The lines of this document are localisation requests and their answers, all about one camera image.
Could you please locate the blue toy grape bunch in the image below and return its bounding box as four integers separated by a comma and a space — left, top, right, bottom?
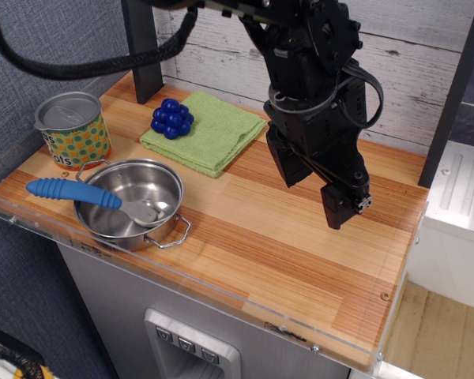
151, 98, 194, 140

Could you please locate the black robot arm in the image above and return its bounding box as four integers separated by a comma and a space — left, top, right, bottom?
153, 1, 382, 229

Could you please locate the dark left vertical post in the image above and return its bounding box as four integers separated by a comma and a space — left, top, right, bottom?
121, 0, 164, 104

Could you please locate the green folded cloth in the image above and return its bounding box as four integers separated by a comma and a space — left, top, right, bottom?
140, 92, 266, 178

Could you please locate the grey toy fridge cabinet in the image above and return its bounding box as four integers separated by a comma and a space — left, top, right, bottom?
58, 245, 350, 378

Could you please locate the silver dispenser button panel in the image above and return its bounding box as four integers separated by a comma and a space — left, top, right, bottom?
144, 309, 243, 378

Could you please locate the dark vertical post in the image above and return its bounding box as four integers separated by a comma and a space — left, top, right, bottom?
418, 18, 474, 188
121, 0, 164, 104

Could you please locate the black braided cable sleeve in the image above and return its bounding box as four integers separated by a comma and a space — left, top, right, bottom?
0, 0, 199, 81

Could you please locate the dotted tin can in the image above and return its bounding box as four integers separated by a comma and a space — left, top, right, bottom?
34, 92, 111, 171

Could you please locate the dark right vertical post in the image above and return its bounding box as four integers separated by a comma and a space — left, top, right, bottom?
418, 18, 474, 188

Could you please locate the blue handled metal spoon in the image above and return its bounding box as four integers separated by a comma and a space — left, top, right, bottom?
25, 178, 174, 227

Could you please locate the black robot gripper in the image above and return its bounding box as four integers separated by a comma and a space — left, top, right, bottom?
264, 74, 372, 230

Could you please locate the small steel pot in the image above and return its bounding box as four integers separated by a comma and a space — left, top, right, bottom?
74, 159, 191, 251

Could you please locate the white toy appliance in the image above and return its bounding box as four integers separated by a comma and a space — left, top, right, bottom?
406, 142, 474, 307

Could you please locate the clear acrylic table guard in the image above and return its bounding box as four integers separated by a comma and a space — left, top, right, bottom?
0, 157, 430, 376

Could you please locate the yellow black object corner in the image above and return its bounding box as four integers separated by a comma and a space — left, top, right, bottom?
0, 331, 56, 379

